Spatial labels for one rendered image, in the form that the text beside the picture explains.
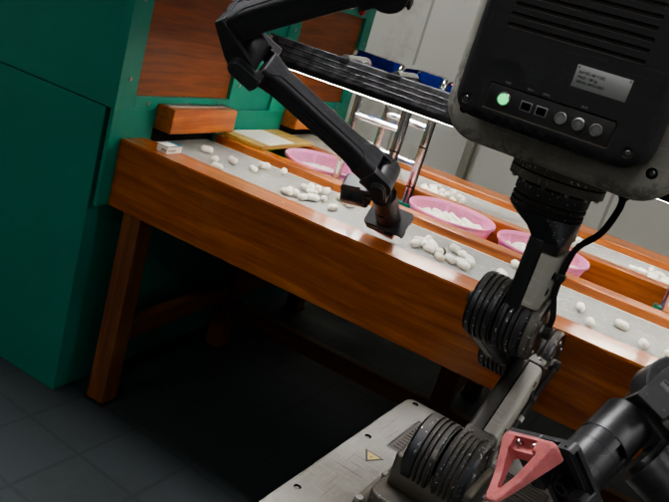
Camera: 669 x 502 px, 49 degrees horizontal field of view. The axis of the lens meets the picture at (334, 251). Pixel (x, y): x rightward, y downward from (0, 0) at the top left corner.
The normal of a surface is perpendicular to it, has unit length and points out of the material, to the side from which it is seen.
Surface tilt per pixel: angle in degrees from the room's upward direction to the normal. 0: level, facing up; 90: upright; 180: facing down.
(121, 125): 90
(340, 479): 1
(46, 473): 0
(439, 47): 90
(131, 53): 90
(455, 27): 90
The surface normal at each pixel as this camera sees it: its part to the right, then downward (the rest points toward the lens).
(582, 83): -0.52, 0.13
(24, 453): 0.28, -0.91
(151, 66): 0.85, 0.38
